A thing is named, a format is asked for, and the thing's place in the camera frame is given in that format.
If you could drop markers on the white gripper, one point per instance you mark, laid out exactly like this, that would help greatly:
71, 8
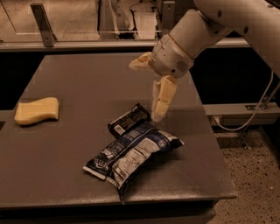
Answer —
170, 58

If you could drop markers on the black rxbar chocolate wrapper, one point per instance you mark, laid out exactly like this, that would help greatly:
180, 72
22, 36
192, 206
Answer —
128, 121

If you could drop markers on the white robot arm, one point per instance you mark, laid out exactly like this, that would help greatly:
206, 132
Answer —
257, 21

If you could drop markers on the blue chip bag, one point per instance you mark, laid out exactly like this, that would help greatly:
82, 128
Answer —
123, 159

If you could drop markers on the yellow sponge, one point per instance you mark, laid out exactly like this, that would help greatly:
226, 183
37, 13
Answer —
28, 113

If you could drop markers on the horizontal metal rail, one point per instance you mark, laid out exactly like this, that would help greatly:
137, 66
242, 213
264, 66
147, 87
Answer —
121, 44

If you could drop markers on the right metal rail bracket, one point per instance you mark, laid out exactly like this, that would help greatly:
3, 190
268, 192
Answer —
168, 8

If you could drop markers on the metal rail bracket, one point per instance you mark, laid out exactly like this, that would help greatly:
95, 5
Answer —
45, 29
168, 8

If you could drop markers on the left metal rail bracket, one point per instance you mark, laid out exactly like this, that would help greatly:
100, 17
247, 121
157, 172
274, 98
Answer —
45, 29

